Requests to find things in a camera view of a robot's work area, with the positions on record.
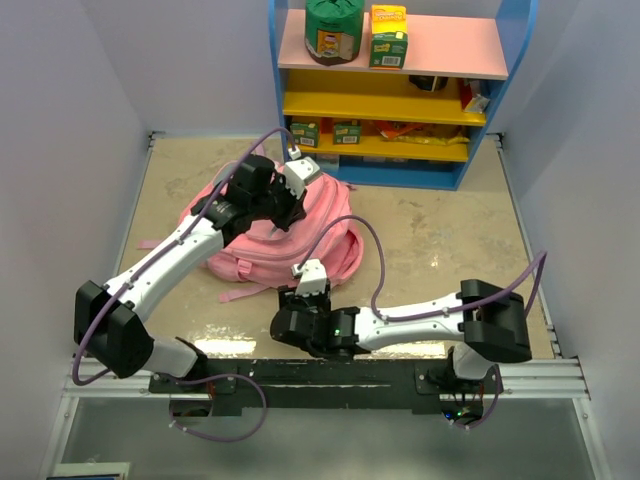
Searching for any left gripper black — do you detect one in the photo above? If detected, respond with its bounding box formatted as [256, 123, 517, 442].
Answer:
[251, 172, 308, 232]

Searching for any pink student backpack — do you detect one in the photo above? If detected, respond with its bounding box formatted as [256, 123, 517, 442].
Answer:
[136, 159, 365, 304]

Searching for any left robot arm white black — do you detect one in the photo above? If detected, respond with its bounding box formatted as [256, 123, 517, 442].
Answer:
[73, 154, 320, 392]

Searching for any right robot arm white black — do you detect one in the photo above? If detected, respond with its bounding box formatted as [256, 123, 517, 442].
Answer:
[270, 279, 532, 393]

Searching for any teal tissue pack stack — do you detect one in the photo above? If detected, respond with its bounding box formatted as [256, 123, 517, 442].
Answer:
[315, 153, 340, 171]

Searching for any green box left lower shelf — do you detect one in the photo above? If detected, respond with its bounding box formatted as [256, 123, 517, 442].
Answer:
[290, 118, 320, 148]

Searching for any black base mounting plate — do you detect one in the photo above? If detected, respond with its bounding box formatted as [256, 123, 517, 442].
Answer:
[149, 359, 503, 418]

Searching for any green box right lower shelf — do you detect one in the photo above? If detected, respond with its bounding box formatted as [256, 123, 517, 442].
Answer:
[332, 119, 362, 145]

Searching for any orange snack packet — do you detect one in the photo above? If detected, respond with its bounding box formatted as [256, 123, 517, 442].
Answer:
[373, 120, 424, 141]

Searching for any blue kids shelf unit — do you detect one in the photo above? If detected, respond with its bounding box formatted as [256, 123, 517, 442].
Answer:
[268, 1, 538, 190]

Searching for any green cylindrical package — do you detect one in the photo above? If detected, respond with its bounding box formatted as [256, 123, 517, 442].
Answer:
[304, 0, 364, 66]

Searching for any yellow snack packet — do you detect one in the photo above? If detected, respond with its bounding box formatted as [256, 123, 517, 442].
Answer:
[394, 131, 469, 147]

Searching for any black object middle shelf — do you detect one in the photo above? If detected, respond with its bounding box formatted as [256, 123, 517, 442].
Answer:
[408, 75, 449, 93]

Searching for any yellow green box top shelf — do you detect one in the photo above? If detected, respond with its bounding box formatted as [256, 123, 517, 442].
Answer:
[369, 4, 409, 70]

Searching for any red white box on shelf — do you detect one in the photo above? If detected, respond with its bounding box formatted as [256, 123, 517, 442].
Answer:
[458, 78, 490, 114]

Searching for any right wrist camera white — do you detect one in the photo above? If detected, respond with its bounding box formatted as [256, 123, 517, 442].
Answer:
[291, 259, 328, 297]

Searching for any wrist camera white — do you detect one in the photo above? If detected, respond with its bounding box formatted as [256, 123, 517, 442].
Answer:
[291, 259, 328, 297]
[281, 146, 321, 199]

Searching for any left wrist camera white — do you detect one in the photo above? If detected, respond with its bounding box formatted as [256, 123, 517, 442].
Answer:
[281, 146, 321, 199]

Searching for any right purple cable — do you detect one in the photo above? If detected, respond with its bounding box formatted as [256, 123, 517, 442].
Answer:
[295, 214, 548, 321]

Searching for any aluminium frame rail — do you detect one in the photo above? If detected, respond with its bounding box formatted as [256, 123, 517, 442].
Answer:
[62, 359, 589, 399]

